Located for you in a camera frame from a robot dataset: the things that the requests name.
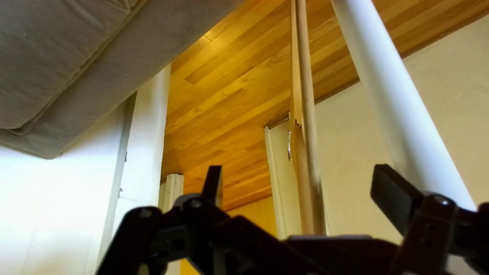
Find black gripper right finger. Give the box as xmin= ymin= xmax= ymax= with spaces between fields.
xmin=370 ymin=164 xmax=424 ymax=236

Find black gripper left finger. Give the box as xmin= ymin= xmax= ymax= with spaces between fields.
xmin=202 ymin=166 xmax=224 ymax=207

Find wooden clothing hanger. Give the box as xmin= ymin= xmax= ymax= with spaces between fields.
xmin=289 ymin=0 xmax=327 ymax=234

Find white coat rack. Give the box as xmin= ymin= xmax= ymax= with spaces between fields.
xmin=331 ymin=0 xmax=476 ymax=210

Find grey tufted sofa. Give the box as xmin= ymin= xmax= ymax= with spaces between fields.
xmin=0 ymin=0 xmax=242 ymax=159

